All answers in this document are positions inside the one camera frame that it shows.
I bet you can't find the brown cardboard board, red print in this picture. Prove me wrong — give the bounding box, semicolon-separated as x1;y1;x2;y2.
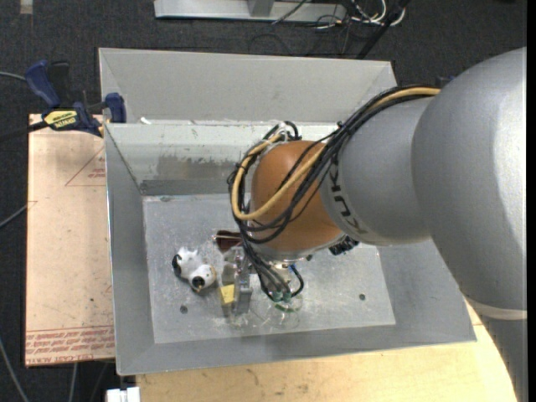
24;113;116;368

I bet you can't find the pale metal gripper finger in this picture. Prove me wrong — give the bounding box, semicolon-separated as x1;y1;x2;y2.
235;272;254;315
221;259;236;318

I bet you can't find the clear glass cup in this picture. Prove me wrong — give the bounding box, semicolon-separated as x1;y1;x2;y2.
252;292;304;331

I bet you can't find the yellow sponge piece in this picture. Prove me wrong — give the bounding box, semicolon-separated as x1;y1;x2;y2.
218;283;237;307

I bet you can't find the red-brown flat block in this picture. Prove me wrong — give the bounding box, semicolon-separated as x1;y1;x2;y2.
214;229;244;252

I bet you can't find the grey metal bin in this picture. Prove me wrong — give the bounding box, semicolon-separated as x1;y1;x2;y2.
98;47;477;377

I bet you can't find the black cylinder on white bracket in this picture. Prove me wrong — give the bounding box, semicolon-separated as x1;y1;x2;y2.
327;235;360;256

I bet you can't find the white toy animal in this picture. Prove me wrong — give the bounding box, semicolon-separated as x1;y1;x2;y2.
172;246;218;295

